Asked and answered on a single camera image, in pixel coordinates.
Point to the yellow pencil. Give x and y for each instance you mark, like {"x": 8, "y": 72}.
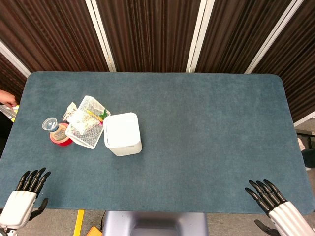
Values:
{"x": 93, "y": 115}

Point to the white plastic box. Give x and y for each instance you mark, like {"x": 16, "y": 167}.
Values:
{"x": 122, "y": 134}

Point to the clear plastic bottle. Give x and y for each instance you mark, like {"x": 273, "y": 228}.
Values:
{"x": 53, "y": 127}

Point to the red tape roll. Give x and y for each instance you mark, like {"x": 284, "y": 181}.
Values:
{"x": 64, "y": 141}

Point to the person's hand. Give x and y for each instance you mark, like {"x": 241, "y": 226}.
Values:
{"x": 7, "y": 98}

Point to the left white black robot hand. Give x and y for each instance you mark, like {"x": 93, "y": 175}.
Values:
{"x": 18, "y": 205}

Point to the orange box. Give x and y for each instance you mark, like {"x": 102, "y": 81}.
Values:
{"x": 94, "y": 231}

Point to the crumpled paper wrapper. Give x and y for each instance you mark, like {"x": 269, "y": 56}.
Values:
{"x": 70, "y": 109}

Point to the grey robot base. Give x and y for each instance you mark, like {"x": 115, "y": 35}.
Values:
{"x": 155, "y": 223}

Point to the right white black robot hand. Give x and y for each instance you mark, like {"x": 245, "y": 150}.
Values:
{"x": 283, "y": 209}

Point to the green leaf scrap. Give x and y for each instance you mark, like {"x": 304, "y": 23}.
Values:
{"x": 103, "y": 114}

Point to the blue felt table mat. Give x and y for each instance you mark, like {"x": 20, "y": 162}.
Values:
{"x": 172, "y": 123}

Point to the yellow tape strip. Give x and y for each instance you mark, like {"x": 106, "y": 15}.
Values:
{"x": 79, "y": 222}

